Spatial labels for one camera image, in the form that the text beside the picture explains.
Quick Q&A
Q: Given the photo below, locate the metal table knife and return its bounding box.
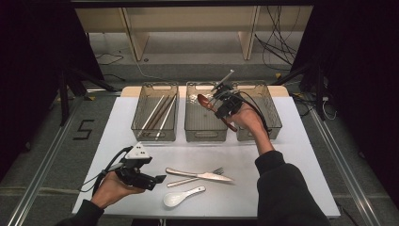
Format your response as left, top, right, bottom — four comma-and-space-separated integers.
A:
165, 167, 235, 183

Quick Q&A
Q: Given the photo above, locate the bundle of black floor cables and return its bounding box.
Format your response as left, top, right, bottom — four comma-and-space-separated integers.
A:
254, 5, 303, 73

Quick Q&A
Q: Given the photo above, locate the black floor cable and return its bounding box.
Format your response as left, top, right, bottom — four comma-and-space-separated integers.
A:
94, 52, 125, 67

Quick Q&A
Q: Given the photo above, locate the brown wooden spoon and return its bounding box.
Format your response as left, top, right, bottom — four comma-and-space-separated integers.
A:
197, 93, 239, 133

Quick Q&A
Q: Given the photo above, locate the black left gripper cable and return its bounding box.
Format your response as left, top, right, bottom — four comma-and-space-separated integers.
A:
78, 145, 135, 200

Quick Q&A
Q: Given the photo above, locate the white plug cable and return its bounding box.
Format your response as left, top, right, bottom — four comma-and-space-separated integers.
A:
321, 96, 338, 121

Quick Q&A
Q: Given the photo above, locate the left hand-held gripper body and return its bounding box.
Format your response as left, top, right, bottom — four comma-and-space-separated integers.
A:
114, 141, 158, 189

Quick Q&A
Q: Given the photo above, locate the white floor cable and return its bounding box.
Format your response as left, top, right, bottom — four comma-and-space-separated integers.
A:
134, 58, 166, 82

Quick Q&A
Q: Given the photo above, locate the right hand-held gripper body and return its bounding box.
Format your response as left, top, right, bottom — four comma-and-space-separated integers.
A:
210, 69, 245, 110

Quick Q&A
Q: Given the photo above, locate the dark curtain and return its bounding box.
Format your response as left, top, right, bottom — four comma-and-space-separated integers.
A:
0, 0, 105, 180
290, 0, 399, 205

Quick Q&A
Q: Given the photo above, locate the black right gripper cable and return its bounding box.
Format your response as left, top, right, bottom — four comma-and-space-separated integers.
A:
231, 89, 273, 137

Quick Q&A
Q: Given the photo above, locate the black tape floor mark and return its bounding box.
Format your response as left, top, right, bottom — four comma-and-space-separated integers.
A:
72, 119, 95, 141

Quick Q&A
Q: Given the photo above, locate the transparent grey plastic bin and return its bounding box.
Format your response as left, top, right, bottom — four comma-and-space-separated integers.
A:
229, 80, 283, 142
131, 82, 180, 142
184, 80, 229, 143

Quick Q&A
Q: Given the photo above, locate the light wooden desk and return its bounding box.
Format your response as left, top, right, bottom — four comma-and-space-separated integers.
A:
74, 5, 314, 62

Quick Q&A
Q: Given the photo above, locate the aluminium floor rail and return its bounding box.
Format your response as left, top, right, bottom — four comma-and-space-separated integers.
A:
309, 107, 383, 226
5, 95, 88, 226

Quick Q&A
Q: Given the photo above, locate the person's left hand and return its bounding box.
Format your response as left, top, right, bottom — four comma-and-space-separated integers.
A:
90, 170, 145, 210

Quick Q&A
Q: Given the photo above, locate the person's right hand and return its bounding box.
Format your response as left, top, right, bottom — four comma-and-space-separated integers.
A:
226, 104, 271, 146

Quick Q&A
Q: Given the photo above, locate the white ceramic spoon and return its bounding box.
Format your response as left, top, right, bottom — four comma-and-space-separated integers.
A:
163, 186, 207, 208

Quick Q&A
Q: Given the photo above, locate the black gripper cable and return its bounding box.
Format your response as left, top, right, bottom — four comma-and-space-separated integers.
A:
78, 145, 135, 200
231, 89, 273, 137

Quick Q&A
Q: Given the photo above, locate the metal fork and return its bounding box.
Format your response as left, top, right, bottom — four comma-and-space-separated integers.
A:
166, 167, 225, 188

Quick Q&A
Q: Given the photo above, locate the black metal stand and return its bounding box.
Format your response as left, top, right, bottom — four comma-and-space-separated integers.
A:
272, 60, 327, 121
56, 67, 118, 127

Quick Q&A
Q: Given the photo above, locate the white table cover sheet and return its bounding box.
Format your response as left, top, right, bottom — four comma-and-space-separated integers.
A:
72, 95, 342, 219

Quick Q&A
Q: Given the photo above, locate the white chopstick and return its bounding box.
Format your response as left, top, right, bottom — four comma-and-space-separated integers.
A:
154, 94, 177, 141
136, 94, 166, 138

